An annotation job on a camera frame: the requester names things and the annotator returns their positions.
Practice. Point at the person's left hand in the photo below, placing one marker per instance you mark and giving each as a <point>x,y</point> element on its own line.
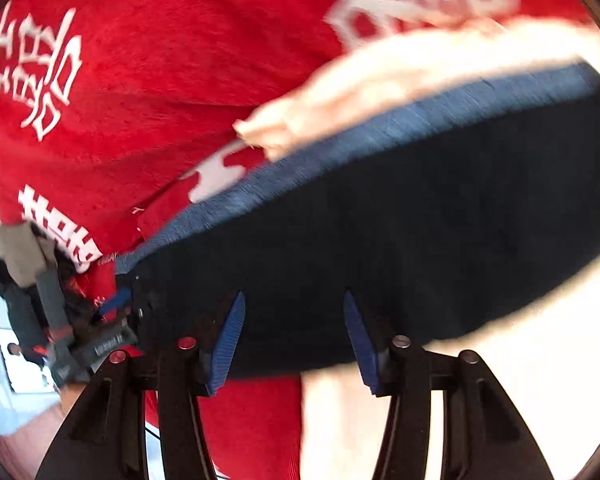
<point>22,452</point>

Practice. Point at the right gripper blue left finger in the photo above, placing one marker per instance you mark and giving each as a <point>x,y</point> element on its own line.
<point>224,346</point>

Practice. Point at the grey folded garment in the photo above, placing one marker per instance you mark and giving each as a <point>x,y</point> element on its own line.
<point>26,253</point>

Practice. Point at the peach satin blanket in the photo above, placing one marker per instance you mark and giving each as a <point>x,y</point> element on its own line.
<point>408,67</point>

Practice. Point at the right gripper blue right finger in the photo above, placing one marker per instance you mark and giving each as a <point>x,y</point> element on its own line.
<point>365,338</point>

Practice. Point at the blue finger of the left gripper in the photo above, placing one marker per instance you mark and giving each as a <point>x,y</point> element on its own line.
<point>120,299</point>

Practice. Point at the black pants with patterned stripe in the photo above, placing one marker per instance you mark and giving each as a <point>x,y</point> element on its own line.
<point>440,215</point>

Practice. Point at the black crumpled garment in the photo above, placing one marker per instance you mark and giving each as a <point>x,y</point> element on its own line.
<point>26,313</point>

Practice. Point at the red sofa cover with characters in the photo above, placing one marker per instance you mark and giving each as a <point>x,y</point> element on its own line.
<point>116,115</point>

